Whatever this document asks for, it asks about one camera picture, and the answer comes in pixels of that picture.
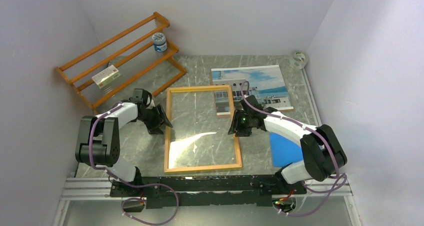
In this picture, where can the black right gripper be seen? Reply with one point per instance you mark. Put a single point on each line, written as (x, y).
(236, 126)

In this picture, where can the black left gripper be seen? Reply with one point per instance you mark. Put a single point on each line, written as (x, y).
(153, 128)

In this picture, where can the yellow wooden picture frame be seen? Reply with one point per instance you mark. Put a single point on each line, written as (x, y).
(202, 168)

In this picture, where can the clear acrylic sheet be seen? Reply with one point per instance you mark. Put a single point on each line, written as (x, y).
(198, 131)

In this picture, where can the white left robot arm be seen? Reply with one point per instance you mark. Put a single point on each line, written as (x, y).
(98, 140)

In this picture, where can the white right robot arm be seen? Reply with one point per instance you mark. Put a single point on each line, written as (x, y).
(322, 154)

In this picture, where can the printed building photo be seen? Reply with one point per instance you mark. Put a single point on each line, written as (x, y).
(266, 83)

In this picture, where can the blue foam pad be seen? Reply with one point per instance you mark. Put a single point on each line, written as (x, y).
(284, 151)

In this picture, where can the orange wooden rack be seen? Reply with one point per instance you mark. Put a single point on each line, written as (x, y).
(132, 52)

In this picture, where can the small white green box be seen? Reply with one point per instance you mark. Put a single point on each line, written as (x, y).
(106, 76)

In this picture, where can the blue white round jar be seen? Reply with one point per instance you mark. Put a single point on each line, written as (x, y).
(159, 42)

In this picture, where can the clear tape roll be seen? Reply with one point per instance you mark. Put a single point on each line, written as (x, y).
(298, 59)

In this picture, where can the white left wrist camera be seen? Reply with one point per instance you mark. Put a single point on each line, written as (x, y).
(149, 103)

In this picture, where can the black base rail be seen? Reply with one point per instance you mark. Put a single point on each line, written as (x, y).
(164, 191)

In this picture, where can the aluminium extrusion rail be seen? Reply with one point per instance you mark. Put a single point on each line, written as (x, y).
(99, 189)

